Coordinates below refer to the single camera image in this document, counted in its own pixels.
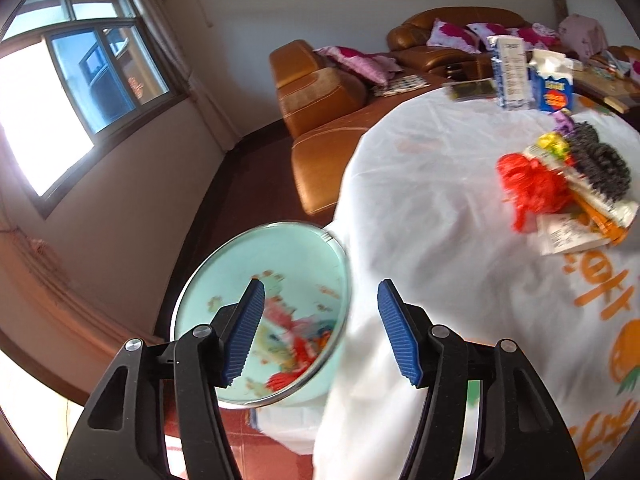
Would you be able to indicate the black knitted scrubber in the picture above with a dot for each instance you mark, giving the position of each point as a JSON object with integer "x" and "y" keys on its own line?
{"x": 600, "y": 165}

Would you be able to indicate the wooden coffee table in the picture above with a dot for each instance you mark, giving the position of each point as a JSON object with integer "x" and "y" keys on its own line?
{"x": 600, "y": 85}

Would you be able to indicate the red mesh bag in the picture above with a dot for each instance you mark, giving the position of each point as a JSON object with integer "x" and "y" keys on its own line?
{"x": 530, "y": 190}

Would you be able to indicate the brown leather armchair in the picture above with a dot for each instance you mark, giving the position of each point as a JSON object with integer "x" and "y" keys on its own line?
{"x": 622, "y": 51}

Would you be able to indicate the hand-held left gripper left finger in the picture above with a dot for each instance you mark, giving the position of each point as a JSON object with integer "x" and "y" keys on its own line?
{"x": 245, "y": 335}

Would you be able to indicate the yellow wrapper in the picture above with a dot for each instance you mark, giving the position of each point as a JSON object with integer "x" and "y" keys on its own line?
{"x": 552, "y": 145}

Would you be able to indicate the light green enamel basin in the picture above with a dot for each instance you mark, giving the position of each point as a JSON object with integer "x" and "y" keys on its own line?
{"x": 280, "y": 255}

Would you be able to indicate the tall white box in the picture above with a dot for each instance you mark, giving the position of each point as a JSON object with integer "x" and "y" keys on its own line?
{"x": 512, "y": 72}

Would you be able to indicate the checkered cloth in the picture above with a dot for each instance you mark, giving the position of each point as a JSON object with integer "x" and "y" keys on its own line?
{"x": 400, "y": 85}

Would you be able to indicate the brown leather three-seat sofa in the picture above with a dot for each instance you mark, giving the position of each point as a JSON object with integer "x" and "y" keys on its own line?
{"x": 415, "y": 35}

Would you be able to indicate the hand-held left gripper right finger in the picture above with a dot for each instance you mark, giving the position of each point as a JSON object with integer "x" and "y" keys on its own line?
{"x": 400, "y": 335}

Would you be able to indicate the peach curtain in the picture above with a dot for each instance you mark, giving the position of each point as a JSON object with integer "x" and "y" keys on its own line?
{"x": 60, "y": 280}

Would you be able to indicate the rolled brown mat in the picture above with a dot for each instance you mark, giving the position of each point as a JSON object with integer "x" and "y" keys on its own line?
{"x": 558, "y": 0}

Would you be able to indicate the beige curtain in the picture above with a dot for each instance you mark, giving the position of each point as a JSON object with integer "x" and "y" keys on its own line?
{"x": 170, "y": 45}

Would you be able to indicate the white plastic bag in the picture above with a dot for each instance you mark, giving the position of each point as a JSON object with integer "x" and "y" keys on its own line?
{"x": 285, "y": 425}

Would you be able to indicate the pink floral pillow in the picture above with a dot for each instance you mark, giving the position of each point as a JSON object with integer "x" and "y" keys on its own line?
{"x": 540, "y": 42}
{"x": 635, "y": 67}
{"x": 450, "y": 35}
{"x": 545, "y": 30}
{"x": 360, "y": 62}
{"x": 492, "y": 30}

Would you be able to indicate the brown leather chaise sofa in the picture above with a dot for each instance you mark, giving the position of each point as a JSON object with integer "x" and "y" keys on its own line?
{"x": 320, "y": 110}

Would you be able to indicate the dark brown jar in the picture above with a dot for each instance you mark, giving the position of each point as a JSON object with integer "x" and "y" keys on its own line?
{"x": 452, "y": 72}

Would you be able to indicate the sliding glass window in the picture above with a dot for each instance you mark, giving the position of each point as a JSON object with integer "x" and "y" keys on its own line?
{"x": 30, "y": 110}

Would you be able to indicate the dark green seaweed packet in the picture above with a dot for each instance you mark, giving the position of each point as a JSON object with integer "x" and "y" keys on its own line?
{"x": 470, "y": 91}

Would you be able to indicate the pink cloth-covered chair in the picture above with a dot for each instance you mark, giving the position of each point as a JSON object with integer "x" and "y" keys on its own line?
{"x": 582, "y": 32}

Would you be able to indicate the white orange-print plastic tablecloth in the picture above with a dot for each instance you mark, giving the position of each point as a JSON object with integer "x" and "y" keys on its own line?
{"x": 425, "y": 185}

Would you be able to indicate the clear white snack wrapper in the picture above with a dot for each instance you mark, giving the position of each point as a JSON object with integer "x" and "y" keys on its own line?
{"x": 600, "y": 207}

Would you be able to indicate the white fruit jelly packet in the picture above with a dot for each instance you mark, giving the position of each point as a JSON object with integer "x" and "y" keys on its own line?
{"x": 565, "y": 235}

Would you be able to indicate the purple wrapper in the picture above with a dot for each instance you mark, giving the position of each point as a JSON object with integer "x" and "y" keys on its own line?
{"x": 564, "y": 122}

